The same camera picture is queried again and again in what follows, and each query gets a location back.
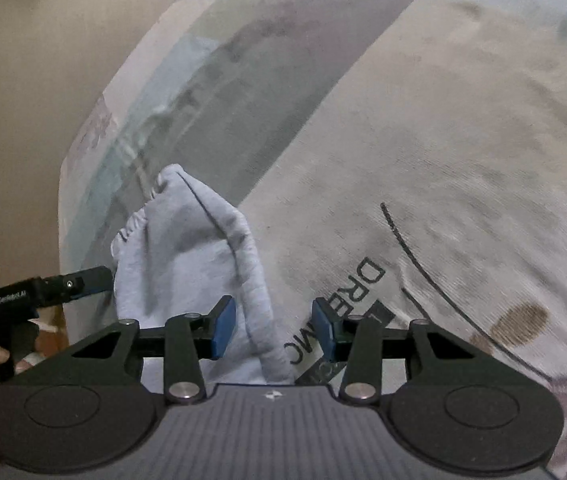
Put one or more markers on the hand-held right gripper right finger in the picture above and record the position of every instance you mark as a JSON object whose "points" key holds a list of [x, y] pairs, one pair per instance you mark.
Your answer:
{"points": [[323, 330]]}

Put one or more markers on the light grey pants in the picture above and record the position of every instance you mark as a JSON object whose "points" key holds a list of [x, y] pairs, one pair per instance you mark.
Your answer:
{"points": [[188, 260]]}

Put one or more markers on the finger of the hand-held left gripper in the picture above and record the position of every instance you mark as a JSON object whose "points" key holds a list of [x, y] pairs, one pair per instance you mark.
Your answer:
{"points": [[78, 284]]}

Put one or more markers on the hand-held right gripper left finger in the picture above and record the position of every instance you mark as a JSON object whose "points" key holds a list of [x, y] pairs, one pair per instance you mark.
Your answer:
{"points": [[223, 327]]}

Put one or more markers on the bed with striped sheet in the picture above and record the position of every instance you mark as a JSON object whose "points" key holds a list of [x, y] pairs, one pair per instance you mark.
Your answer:
{"points": [[438, 110]]}

